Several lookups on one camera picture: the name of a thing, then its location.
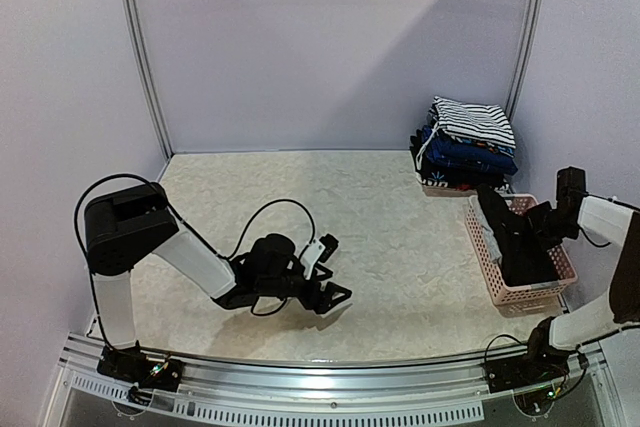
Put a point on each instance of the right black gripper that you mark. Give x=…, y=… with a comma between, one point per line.
x=522, y=227

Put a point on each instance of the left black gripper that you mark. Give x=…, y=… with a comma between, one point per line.
x=322, y=304

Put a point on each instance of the black white striped shirt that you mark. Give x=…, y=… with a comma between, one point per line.
x=478, y=122

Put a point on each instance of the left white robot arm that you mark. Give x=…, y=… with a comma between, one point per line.
x=125, y=227

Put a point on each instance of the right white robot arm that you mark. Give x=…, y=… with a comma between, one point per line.
x=610, y=298

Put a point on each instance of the pink plastic laundry basket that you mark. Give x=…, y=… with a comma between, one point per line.
x=501, y=294

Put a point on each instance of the grey garment in basket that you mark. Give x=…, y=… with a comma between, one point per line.
x=488, y=235

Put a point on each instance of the blue orange patterned shorts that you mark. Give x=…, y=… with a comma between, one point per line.
x=495, y=147

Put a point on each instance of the black printed folded garment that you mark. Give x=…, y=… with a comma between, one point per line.
x=432, y=175

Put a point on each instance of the dark blue folded garment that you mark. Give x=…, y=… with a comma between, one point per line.
x=484, y=163

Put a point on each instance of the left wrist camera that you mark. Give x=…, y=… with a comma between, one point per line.
x=318, y=251

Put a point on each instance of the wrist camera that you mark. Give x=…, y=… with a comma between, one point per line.
x=570, y=187
x=318, y=251

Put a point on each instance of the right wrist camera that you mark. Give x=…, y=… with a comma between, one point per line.
x=570, y=187

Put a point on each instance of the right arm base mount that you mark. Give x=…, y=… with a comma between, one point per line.
x=525, y=370

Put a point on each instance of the aluminium front rail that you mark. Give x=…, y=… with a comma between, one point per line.
x=447, y=391

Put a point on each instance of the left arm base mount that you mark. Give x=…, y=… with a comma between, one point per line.
x=137, y=368

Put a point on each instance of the right aluminium corner post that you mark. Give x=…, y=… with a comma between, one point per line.
x=526, y=43

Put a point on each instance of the aluminium corner post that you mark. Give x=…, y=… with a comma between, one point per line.
x=147, y=81
x=526, y=43

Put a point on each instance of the left aluminium corner post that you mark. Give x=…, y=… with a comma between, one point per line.
x=147, y=81

